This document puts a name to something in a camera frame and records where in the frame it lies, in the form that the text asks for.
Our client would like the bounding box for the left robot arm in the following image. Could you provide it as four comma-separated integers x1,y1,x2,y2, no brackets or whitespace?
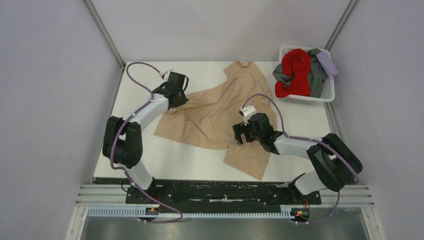
102,71,189,204

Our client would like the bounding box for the red t shirt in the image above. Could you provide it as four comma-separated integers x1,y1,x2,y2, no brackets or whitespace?
272,48,312,98

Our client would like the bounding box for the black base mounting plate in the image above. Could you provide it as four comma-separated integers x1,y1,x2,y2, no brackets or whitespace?
147,179,322,214

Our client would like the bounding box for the corner wall profile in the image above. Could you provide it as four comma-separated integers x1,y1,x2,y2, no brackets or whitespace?
324,0,359,51
83,0,126,70

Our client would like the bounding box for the grey t shirt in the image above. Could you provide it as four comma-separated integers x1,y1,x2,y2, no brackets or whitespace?
272,48,329,99

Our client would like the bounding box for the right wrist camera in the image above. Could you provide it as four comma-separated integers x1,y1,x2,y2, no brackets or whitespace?
239,105,257,126

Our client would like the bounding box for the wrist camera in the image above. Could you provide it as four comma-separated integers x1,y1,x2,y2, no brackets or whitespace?
239,105,257,126
158,68,174,80

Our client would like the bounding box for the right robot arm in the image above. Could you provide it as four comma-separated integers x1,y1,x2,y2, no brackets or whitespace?
232,112,363,204

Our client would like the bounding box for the white plastic laundry basket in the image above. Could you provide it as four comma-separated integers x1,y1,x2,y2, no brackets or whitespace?
278,45,336,105

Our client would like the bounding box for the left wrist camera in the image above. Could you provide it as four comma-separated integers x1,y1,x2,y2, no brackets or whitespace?
158,68,174,80

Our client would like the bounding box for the aluminium frame rail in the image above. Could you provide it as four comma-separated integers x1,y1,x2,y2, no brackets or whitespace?
76,184,376,208

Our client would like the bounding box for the lilac t shirt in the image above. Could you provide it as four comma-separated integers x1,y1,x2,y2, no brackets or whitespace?
316,51,338,79

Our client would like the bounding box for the left corner wall profile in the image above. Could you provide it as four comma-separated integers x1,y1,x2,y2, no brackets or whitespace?
83,0,126,70

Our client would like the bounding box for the white slotted cable duct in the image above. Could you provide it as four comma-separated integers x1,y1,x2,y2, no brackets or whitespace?
87,205,305,220

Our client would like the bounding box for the right corner wall profile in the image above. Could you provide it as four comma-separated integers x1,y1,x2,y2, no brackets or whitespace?
324,0,359,51

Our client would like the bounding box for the beige t shirt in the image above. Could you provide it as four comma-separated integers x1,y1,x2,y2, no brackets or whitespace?
153,61,278,180

